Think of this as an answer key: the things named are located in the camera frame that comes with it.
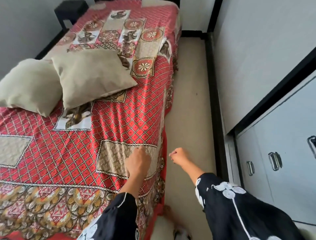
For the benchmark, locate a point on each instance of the person's right hand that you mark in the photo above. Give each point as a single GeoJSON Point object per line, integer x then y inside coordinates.
{"type": "Point", "coordinates": [180, 156]}

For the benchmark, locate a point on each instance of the person's left hand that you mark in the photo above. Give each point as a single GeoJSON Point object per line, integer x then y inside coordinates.
{"type": "Point", "coordinates": [138, 162]}

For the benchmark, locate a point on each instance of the red patterned bedsheet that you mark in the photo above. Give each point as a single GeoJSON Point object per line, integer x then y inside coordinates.
{"type": "Point", "coordinates": [74, 153]}

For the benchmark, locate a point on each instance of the beige pillow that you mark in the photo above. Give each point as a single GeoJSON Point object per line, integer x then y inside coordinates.
{"type": "Point", "coordinates": [29, 84]}
{"type": "Point", "coordinates": [91, 76]}

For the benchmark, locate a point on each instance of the person's left forearm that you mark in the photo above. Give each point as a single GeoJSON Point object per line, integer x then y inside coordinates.
{"type": "Point", "coordinates": [133, 184]}

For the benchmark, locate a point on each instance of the person's right forearm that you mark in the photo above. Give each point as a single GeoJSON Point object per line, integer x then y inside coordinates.
{"type": "Point", "coordinates": [192, 170]}

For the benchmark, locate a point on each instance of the person's left foot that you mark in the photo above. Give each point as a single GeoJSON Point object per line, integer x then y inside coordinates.
{"type": "Point", "coordinates": [169, 211]}

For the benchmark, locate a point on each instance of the black floral blouse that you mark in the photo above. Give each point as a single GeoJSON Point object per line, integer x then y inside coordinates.
{"type": "Point", "coordinates": [234, 210]}

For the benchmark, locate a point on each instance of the light grey jeans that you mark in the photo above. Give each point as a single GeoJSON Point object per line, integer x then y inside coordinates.
{"type": "Point", "coordinates": [182, 233]}

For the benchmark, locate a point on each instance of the white wardrobe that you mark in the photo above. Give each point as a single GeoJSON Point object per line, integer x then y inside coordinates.
{"type": "Point", "coordinates": [291, 178]}

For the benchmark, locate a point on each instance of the black stool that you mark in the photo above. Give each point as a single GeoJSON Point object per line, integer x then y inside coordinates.
{"type": "Point", "coordinates": [71, 10]}

